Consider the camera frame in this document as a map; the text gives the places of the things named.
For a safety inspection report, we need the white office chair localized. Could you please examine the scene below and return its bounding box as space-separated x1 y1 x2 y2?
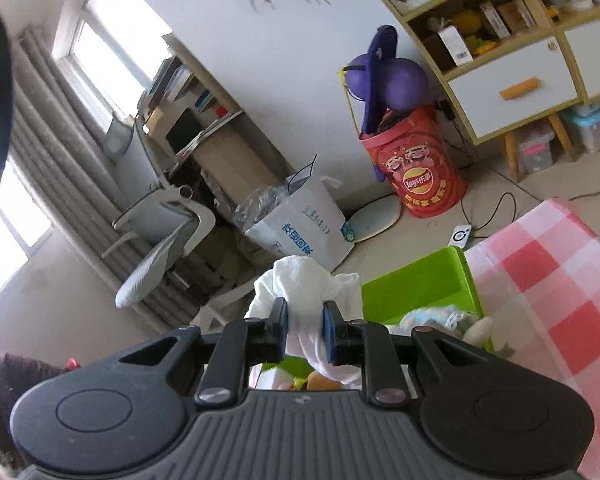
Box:
103 117 215 308

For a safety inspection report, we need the grey curtain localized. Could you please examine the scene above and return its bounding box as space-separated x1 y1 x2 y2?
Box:
9 27 202 331

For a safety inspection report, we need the white plush rabbit toy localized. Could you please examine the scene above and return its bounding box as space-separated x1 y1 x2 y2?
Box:
387 304 494 348

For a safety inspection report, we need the white round floor scale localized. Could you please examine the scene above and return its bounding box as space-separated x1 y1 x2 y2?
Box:
342 195 402 244

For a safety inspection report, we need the plush hamburger toy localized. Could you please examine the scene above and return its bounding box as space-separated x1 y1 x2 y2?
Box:
272 368 344 391

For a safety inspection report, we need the purple balance ball toy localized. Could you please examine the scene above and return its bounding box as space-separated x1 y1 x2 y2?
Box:
341 25 429 134

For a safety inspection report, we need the white paper shopping bag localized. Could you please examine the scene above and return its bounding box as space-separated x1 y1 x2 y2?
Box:
232 162 354 271

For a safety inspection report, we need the wooden white shelf cabinet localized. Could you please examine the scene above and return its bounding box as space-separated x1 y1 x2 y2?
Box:
381 0 600 178

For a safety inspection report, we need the black floor cable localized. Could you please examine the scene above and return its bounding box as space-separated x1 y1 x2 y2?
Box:
459 148 600 239

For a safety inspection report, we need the red chips bucket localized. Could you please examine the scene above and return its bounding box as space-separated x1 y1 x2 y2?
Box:
360 105 467 219

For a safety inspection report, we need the wooden desk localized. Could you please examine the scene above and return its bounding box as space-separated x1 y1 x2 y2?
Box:
138 32 291 204

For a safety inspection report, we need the white cloth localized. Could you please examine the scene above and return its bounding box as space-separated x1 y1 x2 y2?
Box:
245 256 364 389

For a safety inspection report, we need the green plastic bin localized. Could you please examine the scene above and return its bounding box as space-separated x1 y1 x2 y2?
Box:
258 246 496 380

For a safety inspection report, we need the pink checkered tablecloth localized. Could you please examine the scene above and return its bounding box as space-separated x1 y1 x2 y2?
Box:
466 200 600 479

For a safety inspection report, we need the clear plastic storage box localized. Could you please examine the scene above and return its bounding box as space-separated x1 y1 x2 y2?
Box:
560 102 600 154

